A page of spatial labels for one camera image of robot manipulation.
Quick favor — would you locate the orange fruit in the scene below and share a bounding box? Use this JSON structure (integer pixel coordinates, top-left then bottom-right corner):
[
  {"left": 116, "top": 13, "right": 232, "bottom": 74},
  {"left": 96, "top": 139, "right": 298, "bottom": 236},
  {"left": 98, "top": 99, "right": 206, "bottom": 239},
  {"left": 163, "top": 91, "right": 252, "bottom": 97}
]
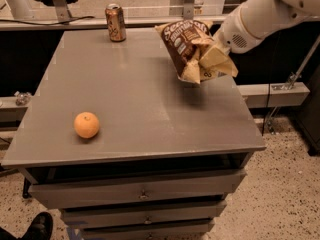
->
[{"left": 73, "top": 112, "right": 100, "bottom": 139}]

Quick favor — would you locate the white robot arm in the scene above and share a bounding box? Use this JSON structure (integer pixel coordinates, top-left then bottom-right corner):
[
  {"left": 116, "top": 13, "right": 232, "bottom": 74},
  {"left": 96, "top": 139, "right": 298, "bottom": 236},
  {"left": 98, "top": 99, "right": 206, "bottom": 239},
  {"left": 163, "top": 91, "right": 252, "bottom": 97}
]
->
[{"left": 179, "top": 0, "right": 320, "bottom": 84}]

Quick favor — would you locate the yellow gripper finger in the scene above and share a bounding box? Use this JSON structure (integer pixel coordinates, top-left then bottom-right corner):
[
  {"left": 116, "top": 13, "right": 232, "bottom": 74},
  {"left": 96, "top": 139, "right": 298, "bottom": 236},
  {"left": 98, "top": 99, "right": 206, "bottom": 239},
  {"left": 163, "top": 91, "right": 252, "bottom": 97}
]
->
[
  {"left": 180, "top": 48, "right": 200, "bottom": 84},
  {"left": 199, "top": 47, "right": 238, "bottom": 78}
]

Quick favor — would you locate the middle grey drawer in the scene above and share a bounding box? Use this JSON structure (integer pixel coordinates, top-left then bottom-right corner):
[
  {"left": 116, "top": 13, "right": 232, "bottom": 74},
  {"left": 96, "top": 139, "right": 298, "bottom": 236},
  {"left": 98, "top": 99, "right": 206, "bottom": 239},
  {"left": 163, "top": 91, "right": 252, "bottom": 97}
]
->
[{"left": 62, "top": 200, "right": 226, "bottom": 229}]

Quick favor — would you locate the black shoe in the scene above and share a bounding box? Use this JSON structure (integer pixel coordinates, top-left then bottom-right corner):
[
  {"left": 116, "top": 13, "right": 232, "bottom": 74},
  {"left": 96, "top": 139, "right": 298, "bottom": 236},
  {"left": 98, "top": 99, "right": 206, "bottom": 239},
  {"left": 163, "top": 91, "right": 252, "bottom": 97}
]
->
[{"left": 21, "top": 212, "right": 53, "bottom": 240}]

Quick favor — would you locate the grey metal rail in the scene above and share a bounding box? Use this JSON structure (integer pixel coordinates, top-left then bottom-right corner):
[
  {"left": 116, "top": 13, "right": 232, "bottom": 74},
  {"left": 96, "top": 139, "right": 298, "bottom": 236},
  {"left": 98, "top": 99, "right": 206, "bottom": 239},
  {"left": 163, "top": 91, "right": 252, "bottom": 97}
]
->
[{"left": 0, "top": 14, "right": 234, "bottom": 32}]

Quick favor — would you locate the top grey drawer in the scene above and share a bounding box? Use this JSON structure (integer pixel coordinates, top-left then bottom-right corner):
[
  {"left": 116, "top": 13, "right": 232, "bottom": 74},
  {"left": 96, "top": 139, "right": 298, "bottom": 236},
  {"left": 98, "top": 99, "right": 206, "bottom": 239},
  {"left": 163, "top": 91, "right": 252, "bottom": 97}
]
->
[{"left": 29, "top": 169, "right": 246, "bottom": 209}]

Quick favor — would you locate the black cable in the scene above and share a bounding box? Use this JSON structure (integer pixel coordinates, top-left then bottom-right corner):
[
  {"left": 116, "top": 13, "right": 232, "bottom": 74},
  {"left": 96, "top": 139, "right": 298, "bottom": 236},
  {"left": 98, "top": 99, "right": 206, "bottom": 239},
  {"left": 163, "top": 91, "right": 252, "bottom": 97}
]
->
[{"left": 0, "top": 15, "right": 96, "bottom": 27}]

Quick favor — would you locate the orange soda can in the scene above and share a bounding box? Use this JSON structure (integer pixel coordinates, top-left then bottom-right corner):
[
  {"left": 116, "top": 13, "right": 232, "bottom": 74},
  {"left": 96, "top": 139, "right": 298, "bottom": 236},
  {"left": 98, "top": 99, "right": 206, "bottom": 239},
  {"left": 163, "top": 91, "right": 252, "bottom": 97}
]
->
[{"left": 105, "top": 4, "right": 126, "bottom": 42}]

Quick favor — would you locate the bottom grey drawer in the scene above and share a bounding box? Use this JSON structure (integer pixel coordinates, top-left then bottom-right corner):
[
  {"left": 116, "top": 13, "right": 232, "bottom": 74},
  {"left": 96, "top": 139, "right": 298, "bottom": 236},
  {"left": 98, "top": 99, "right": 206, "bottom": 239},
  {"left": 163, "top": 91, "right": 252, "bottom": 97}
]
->
[{"left": 81, "top": 219, "right": 213, "bottom": 240}]

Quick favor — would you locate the white pipe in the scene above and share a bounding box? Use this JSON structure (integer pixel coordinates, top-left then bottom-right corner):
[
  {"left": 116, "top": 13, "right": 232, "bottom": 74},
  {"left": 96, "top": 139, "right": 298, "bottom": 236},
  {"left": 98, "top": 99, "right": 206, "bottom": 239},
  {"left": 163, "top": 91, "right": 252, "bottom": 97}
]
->
[{"left": 5, "top": 0, "right": 34, "bottom": 20}]

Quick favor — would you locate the grey drawer cabinet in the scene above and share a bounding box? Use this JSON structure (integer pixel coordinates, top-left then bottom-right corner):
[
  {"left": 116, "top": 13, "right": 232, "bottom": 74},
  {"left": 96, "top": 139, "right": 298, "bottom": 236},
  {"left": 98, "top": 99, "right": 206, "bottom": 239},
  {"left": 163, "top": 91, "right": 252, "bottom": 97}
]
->
[{"left": 1, "top": 25, "right": 267, "bottom": 240}]

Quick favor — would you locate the brown chip bag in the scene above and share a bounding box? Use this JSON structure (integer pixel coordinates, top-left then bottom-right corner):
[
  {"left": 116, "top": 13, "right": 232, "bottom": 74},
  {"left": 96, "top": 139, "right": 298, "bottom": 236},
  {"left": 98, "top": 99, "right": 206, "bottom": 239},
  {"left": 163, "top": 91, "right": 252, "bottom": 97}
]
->
[{"left": 155, "top": 20, "right": 213, "bottom": 82}]

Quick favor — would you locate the grey drawer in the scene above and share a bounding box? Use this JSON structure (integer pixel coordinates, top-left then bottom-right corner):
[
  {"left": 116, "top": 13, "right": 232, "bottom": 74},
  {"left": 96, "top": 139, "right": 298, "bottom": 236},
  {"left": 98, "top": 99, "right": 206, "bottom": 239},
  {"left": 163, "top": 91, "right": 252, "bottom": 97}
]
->
[
  {"left": 62, "top": 200, "right": 226, "bottom": 229},
  {"left": 81, "top": 219, "right": 213, "bottom": 240},
  {"left": 29, "top": 169, "right": 246, "bottom": 209}
]

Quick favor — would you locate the metal bracket post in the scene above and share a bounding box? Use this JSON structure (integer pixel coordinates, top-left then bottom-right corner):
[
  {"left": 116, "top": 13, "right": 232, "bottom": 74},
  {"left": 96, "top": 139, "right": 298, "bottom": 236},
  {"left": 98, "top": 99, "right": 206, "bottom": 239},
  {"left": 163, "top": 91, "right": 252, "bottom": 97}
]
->
[{"left": 183, "top": 0, "right": 195, "bottom": 20}]

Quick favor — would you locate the small shiny metal object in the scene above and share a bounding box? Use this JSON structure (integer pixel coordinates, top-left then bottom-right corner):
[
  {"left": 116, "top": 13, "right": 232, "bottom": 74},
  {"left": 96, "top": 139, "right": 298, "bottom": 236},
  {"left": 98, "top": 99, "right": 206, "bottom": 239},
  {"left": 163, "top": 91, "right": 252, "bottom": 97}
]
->
[{"left": 14, "top": 91, "right": 32, "bottom": 106}]

